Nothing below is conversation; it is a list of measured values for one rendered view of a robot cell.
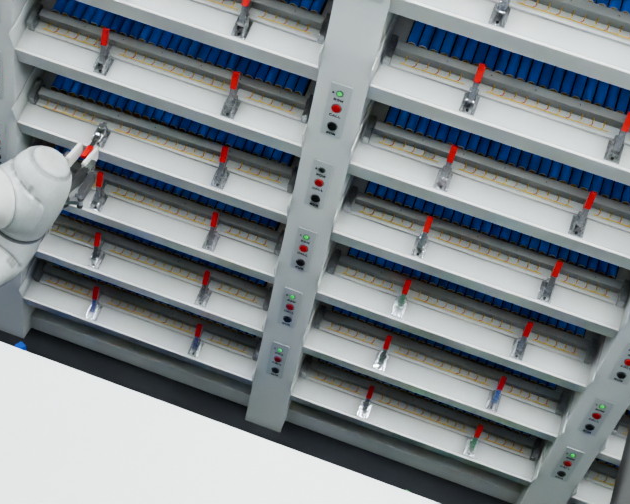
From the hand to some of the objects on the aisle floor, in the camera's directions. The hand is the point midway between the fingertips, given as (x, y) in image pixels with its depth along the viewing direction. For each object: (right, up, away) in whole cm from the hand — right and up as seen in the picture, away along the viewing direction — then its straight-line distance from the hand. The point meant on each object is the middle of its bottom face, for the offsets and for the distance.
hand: (81, 158), depth 225 cm
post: (-29, -33, +68) cm, 81 cm away
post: (+102, -79, +55) cm, 141 cm away
